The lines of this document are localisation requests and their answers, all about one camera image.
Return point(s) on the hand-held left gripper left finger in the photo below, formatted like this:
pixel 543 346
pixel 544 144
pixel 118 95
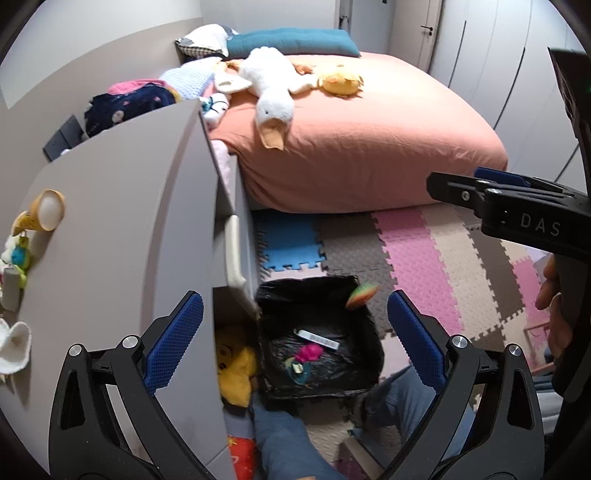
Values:
pixel 178 337

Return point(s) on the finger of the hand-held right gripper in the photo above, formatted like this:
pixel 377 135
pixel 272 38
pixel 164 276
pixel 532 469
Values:
pixel 501 177
pixel 452 189

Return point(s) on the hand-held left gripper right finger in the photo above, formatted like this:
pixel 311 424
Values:
pixel 415 341

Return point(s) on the orange green wrapper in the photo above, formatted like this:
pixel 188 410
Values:
pixel 362 295

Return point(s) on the bin with black bag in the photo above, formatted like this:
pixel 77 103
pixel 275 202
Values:
pixel 323 369

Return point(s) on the white strip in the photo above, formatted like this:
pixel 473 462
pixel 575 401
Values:
pixel 318 339

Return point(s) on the pink wrapper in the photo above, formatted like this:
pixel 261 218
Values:
pixel 309 353

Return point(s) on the teal round item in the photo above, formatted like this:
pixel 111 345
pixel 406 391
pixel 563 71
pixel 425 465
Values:
pixel 295 371

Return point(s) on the white fuzzy cloth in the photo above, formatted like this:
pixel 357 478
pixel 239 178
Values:
pixel 14 346

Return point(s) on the green blue small toy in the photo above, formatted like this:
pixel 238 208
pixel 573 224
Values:
pixel 21 256

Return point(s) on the yellow paper cup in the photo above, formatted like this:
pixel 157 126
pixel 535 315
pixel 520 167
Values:
pixel 48 210

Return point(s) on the person's right hand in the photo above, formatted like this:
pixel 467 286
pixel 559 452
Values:
pixel 554 295

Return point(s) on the person's leg in jeans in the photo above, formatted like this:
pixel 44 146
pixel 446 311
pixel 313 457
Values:
pixel 286 443
pixel 392 401

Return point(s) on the yellow bear plush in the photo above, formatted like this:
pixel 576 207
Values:
pixel 235 369

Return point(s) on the foam puzzle floor mat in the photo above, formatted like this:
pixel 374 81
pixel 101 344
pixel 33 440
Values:
pixel 415 249

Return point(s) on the bed with orange sheet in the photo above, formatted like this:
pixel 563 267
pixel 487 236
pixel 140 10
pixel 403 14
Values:
pixel 369 138

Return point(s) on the grey nightstand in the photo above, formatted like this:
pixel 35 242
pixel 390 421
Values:
pixel 115 230

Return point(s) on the red printed package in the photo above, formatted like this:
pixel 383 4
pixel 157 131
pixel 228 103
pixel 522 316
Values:
pixel 240 457

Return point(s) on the yellow chick plush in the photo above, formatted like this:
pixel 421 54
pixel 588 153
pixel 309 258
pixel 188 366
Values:
pixel 339 83

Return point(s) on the pale pink fluffy blanket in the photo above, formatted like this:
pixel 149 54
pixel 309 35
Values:
pixel 220 166

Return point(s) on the white goose plush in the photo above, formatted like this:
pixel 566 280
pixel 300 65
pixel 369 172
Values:
pixel 272 78

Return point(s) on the teal pillow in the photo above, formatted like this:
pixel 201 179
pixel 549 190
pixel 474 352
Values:
pixel 295 41

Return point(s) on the small white teal plush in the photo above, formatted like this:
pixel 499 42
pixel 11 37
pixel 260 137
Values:
pixel 214 104

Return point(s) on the navy patterned clothing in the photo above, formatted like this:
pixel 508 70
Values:
pixel 124 104

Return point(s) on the pink cloth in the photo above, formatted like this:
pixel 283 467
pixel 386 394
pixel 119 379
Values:
pixel 134 85

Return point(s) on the light blue knitted blanket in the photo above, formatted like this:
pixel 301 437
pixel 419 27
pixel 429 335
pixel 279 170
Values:
pixel 191 78

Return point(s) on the patterned checkered pillow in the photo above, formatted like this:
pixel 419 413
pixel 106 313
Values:
pixel 203 41

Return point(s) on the grey bed frame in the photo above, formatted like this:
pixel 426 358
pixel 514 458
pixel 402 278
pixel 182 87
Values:
pixel 244 207

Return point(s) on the dark wall switch panel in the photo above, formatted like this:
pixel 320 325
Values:
pixel 64 138

